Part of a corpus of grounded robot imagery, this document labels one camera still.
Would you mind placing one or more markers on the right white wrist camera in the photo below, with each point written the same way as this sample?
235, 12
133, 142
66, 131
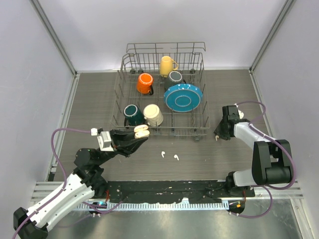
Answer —
240, 113

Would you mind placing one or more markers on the dark green mug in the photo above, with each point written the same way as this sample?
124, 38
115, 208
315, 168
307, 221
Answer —
133, 116

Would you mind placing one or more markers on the grey wire dish rack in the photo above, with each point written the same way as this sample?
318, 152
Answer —
145, 58

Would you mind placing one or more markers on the orange mug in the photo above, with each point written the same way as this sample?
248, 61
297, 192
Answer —
145, 84

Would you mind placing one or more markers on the grey mug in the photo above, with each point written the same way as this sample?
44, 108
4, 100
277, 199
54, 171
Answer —
173, 78

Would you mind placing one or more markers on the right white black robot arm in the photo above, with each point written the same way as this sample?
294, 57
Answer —
272, 163

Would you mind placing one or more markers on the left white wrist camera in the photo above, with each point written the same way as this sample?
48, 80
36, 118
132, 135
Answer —
104, 139

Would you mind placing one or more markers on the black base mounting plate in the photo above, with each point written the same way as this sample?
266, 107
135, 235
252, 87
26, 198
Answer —
168, 192

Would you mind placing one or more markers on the blue plate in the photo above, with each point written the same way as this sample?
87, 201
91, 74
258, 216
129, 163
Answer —
183, 98

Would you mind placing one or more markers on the yellow mug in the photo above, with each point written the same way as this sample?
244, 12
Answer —
167, 64

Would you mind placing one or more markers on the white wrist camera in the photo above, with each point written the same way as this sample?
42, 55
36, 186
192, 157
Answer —
104, 139
240, 113

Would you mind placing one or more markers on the white slotted cable duct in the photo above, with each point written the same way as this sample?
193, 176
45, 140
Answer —
183, 206

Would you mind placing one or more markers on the cream white mug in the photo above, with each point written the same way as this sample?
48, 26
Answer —
153, 115

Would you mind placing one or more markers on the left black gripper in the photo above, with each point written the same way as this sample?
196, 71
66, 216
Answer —
123, 142

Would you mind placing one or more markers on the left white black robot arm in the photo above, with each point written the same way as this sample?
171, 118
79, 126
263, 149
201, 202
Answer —
84, 183

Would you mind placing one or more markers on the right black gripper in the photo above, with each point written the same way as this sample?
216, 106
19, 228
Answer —
219, 132

